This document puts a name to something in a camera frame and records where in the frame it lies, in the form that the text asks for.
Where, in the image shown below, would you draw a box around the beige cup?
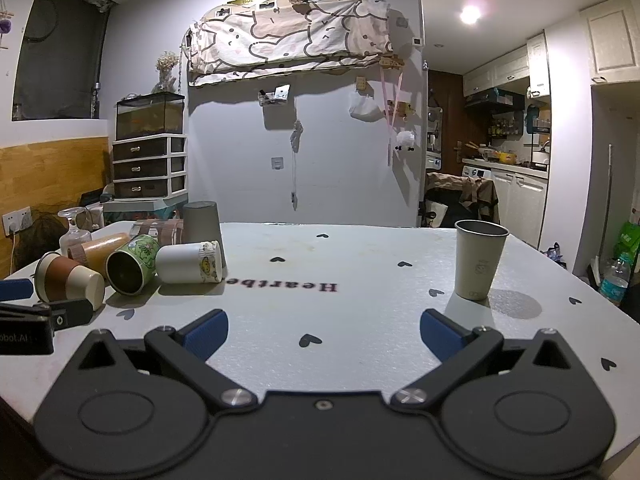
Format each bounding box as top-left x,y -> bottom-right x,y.
453,219 -> 510,302

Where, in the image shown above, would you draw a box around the small wall shelf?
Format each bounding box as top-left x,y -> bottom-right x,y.
257,83 -> 292,107

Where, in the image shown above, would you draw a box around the clear wine glass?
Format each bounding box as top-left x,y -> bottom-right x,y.
57,206 -> 93,253

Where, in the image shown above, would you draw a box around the white plush sheep toy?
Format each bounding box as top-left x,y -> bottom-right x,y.
392,129 -> 419,152

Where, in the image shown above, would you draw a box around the brown wooden door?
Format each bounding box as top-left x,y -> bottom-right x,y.
427,69 -> 467,177

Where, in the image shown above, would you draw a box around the glass fish tank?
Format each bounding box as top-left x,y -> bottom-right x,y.
115,92 -> 186,141

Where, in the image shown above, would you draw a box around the white smiley print cup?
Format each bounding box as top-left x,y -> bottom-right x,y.
155,240 -> 223,285

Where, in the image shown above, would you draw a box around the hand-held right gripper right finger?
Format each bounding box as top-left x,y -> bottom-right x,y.
389,309 -> 583,408

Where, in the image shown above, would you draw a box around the purple hanging ornament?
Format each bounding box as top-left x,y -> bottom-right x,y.
0,0 -> 14,52

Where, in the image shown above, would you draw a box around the cartoon printed cloth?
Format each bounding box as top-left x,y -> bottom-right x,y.
185,0 -> 394,88

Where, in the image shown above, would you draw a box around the dried flowers in vase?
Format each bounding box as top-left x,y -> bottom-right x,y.
155,51 -> 180,94

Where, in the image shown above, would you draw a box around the grey metal cup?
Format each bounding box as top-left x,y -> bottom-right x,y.
181,201 -> 227,270

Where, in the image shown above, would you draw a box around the chair with brown jacket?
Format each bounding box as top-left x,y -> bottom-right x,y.
424,171 -> 501,229

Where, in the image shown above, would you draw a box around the white plastic drawer unit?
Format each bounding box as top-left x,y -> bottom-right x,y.
111,134 -> 189,199

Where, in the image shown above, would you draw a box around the pink hanging ribbons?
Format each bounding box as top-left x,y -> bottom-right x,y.
380,67 -> 407,167

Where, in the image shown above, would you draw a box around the clear glass with brown band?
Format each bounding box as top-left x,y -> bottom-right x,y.
130,218 -> 186,247

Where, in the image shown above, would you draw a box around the plastic water bottle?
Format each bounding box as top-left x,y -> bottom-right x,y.
598,254 -> 631,307

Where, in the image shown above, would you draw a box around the white upper kitchen cabinets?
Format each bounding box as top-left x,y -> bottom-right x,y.
462,44 -> 531,97

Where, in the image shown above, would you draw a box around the white wall socket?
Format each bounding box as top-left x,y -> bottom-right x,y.
2,207 -> 34,236

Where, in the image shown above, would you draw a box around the dark window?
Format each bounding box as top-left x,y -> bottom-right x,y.
12,0 -> 119,121

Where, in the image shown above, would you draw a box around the hanging grey cord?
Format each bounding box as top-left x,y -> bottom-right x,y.
289,119 -> 306,212

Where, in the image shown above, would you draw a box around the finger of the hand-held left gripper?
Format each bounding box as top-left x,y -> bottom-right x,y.
0,278 -> 35,301
31,297 -> 94,332

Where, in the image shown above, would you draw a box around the dark mesh bag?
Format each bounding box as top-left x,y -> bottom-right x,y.
12,211 -> 67,268

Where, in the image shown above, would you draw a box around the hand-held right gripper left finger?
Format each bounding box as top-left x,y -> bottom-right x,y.
75,309 -> 259,417

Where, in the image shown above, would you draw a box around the white hanging bag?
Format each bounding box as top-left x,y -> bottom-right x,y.
348,90 -> 384,122

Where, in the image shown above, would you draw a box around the orange brown paper cup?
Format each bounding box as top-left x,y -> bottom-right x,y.
65,231 -> 132,273

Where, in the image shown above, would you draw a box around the brown and white paper cup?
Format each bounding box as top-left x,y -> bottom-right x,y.
33,251 -> 107,311

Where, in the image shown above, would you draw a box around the green cartoon print cup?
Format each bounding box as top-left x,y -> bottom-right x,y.
105,234 -> 162,296

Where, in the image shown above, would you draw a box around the green packet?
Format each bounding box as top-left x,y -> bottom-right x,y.
613,219 -> 640,262

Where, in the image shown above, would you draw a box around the tall white cabinet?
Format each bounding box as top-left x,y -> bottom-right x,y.
579,0 -> 640,87

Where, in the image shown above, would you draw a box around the white lower kitchen cabinet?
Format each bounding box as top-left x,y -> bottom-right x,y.
489,166 -> 549,252

